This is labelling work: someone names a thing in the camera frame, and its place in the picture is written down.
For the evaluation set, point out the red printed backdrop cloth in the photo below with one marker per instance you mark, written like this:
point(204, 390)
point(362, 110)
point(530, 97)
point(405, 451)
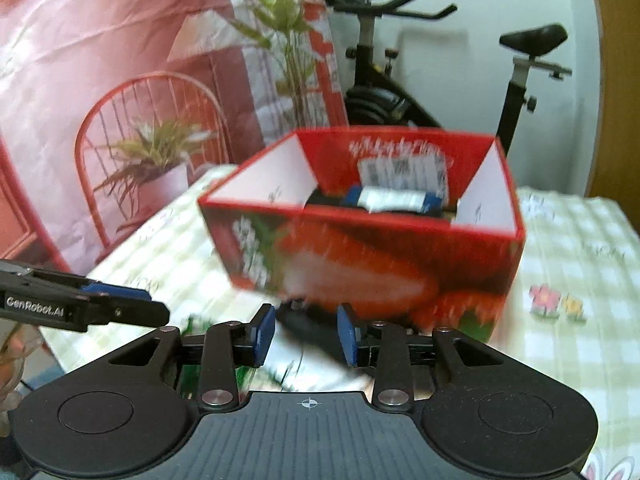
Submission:
point(110, 109)

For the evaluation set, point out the blue packaged item with label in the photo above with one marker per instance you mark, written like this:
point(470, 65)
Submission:
point(376, 200)

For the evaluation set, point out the red strawberry cardboard box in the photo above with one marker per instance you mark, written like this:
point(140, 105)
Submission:
point(455, 270)

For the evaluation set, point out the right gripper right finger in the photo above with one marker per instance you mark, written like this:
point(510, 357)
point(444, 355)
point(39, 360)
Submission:
point(381, 346)

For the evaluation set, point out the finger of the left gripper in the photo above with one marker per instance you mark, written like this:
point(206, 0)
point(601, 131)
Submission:
point(135, 312)
point(117, 291)

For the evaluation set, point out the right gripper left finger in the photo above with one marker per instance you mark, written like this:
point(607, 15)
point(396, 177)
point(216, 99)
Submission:
point(227, 346)

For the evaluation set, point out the wooden door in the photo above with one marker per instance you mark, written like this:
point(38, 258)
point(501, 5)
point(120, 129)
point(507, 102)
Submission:
point(615, 172)

